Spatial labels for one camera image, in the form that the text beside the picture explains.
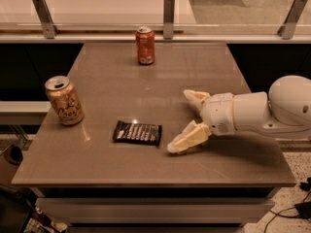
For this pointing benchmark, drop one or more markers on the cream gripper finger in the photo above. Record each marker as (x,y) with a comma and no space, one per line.
(196,98)
(194,134)

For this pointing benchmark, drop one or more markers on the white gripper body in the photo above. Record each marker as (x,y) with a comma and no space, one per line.
(218,114)

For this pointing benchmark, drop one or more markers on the black rxbar chocolate wrapper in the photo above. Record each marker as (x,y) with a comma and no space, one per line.
(137,133)

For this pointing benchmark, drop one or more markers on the red coke can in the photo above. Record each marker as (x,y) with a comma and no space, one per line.
(145,43)

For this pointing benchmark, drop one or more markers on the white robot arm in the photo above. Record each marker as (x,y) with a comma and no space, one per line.
(283,112)

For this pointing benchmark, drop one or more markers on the gold LaCroix can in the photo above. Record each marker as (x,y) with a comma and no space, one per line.
(64,99)

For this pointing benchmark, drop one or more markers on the brown cylindrical bin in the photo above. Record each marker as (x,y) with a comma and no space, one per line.
(10,159)

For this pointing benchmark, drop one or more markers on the middle metal railing bracket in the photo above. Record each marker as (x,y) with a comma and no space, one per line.
(168,18)

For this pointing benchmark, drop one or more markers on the metal railing bracket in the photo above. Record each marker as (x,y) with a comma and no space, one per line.
(287,29)
(168,18)
(44,15)

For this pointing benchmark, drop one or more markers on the right metal railing bracket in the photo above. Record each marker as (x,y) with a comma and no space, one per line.
(287,29)

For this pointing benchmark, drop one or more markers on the left metal railing bracket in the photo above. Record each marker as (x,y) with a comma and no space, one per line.
(44,15)

